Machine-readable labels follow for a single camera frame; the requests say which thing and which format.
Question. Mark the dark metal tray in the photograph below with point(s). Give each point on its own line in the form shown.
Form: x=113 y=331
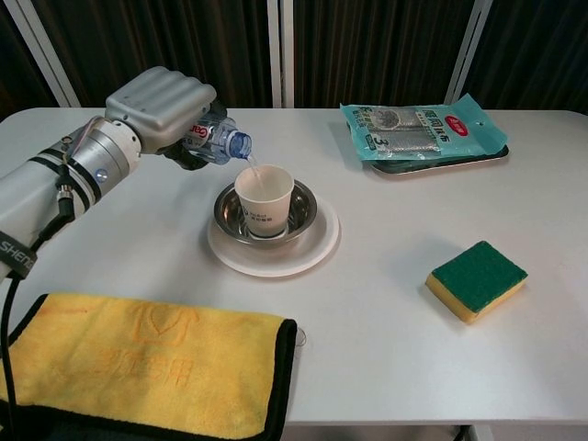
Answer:
x=436 y=164

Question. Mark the white paper cup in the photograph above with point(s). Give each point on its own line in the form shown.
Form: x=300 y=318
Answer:
x=264 y=202

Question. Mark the white partition frame post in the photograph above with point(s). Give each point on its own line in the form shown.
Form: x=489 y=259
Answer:
x=278 y=50
x=466 y=55
x=50 y=50

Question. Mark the small clear plastic bottle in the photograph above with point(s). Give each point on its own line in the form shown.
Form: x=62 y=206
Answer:
x=216 y=138

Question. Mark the stainless steel bowl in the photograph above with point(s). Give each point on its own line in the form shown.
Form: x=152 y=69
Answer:
x=303 y=206

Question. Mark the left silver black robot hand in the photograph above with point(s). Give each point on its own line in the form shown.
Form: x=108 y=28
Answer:
x=156 y=110

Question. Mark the teal dishcloth package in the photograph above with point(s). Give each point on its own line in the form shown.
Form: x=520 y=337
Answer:
x=413 y=131

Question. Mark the yellow cloth with black trim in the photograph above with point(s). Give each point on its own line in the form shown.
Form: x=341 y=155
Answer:
x=138 y=358

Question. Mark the green and yellow sponge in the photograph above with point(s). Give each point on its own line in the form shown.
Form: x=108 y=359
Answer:
x=478 y=275

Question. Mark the white round plate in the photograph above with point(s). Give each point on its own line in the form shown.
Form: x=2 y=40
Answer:
x=321 y=243

